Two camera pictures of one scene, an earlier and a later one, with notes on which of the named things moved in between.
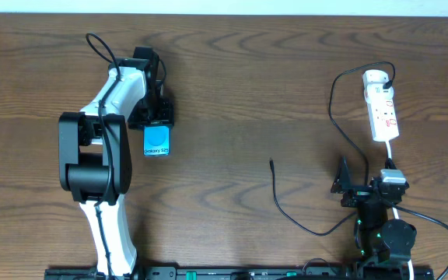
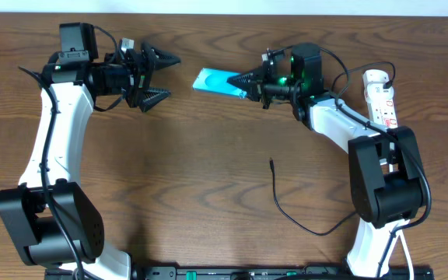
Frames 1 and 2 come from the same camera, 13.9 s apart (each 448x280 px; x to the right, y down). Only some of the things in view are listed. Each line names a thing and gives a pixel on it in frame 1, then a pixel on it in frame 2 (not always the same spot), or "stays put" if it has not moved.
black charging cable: [347, 134] stays put
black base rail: [242, 273] stays put
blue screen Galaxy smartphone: [156, 140] -> [216, 82]
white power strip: [382, 108] stays put
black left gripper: [167, 117] -> [141, 76]
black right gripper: [342, 182] -> [254, 83]
